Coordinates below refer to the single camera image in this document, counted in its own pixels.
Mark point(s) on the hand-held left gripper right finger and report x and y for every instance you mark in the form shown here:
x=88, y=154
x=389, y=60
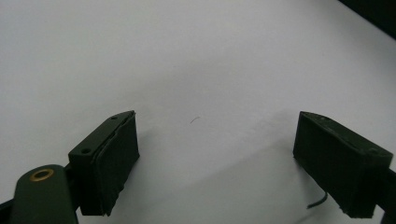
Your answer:
x=336, y=161

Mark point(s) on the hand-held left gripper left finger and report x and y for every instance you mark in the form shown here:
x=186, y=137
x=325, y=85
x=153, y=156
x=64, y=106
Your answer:
x=106, y=161

